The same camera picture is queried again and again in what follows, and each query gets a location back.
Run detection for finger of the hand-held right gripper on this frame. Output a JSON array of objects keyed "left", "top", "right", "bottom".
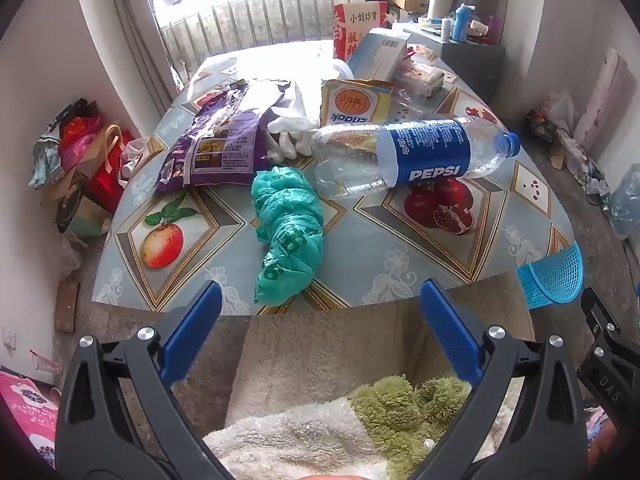
[{"left": 576, "top": 287, "right": 632, "bottom": 413}]

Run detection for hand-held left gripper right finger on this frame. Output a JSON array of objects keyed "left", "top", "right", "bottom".
[{"left": 407, "top": 279, "right": 595, "bottom": 480}]

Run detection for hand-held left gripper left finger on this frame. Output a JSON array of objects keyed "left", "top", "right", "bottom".
[{"left": 54, "top": 280, "right": 236, "bottom": 480}]

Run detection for blue mesh basket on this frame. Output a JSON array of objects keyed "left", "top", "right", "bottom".
[{"left": 516, "top": 241, "right": 585, "bottom": 311}]

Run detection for green plastic bag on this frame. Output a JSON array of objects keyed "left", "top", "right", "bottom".
[{"left": 250, "top": 167, "right": 326, "bottom": 306}]

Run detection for clear bottle with blue label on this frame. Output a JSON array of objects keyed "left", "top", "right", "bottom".
[{"left": 311, "top": 116, "right": 522, "bottom": 200}]

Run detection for purple snack bag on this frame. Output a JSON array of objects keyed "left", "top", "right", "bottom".
[{"left": 155, "top": 82, "right": 271, "bottom": 193}]

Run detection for white cloth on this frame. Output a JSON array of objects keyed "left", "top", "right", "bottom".
[{"left": 267, "top": 80, "right": 321, "bottom": 161}]

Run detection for clear plastic wrapper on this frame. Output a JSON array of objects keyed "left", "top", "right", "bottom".
[{"left": 390, "top": 85, "right": 431, "bottom": 121}]

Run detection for yellow snack packet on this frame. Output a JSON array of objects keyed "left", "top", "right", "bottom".
[{"left": 319, "top": 79, "right": 396, "bottom": 128}]

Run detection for clear noodle packet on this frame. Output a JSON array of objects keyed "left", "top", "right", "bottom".
[{"left": 395, "top": 62, "right": 446, "bottom": 96}]

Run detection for light blue box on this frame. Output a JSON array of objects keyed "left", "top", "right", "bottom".
[{"left": 346, "top": 27, "right": 412, "bottom": 82}]

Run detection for red white paper bag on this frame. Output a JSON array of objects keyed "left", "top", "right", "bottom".
[{"left": 332, "top": 1, "right": 390, "bottom": 61}]

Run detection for fruit print tablecloth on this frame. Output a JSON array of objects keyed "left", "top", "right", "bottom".
[{"left": 92, "top": 40, "right": 576, "bottom": 313}]

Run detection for wooden board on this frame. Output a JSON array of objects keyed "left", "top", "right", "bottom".
[{"left": 54, "top": 280, "right": 81, "bottom": 333}]

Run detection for fluffy white green robe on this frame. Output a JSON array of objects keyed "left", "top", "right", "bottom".
[{"left": 202, "top": 375, "right": 521, "bottom": 480}]

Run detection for dark round tin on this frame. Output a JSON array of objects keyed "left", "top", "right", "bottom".
[{"left": 56, "top": 185, "right": 111, "bottom": 238}]

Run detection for red shopping bag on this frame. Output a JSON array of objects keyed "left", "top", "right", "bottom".
[{"left": 90, "top": 125, "right": 133, "bottom": 213}]

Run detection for pink floral bag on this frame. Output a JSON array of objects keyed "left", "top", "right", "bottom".
[{"left": 0, "top": 370, "right": 61, "bottom": 467}]

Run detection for brown paper bag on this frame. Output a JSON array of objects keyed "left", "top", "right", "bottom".
[{"left": 42, "top": 125, "right": 126, "bottom": 241}]

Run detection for cardboard pieces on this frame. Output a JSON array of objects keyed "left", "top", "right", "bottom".
[{"left": 550, "top": 130, "right": 591, "bottom": 171}]

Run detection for floral cloth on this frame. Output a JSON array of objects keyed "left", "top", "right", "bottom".
[{"left": 29, "top": 130, "right": 66, "bottom": 191}]

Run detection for dark snack bag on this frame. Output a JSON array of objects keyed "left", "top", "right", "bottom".
[{"left": 525, "top": 112, "right": 551, "bottom": 138}]

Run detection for white plastic bag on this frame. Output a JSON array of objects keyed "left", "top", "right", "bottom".
[{"left": 542, "top": 87, "right": 576, "bottom": 128}]

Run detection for grey cabinet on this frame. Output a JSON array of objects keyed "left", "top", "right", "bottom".
[{"left": 392, "top": 22, "right": 507, "bottom": 91}]

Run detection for pink folded board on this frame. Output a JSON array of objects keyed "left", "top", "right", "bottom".
[{"left": 582, "top": 47, "right": 637, "bottom": 148}]

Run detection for metal railing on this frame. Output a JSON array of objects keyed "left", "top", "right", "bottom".
[{"left": 160, "top": 0, "right": 368, "bottom": 63}]

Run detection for black cable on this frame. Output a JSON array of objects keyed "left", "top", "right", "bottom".
[{"left": 575, "top": 170, "right": 601, "bottom": 206}]

